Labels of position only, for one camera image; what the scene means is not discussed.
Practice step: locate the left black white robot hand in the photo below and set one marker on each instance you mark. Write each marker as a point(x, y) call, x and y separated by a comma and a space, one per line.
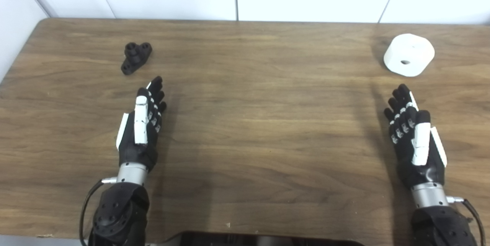
point(134, 150)

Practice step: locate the black robot torso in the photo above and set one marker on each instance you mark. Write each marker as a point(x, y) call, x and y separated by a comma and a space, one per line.
point(249, 239)

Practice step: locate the round white plastic piece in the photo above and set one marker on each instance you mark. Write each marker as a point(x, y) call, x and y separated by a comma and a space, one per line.
point(411, 48)

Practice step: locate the black flanged holder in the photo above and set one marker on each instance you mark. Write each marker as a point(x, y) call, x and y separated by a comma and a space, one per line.
point(134, 59)

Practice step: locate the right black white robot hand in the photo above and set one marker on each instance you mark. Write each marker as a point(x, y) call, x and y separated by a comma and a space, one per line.
point(428, 173)

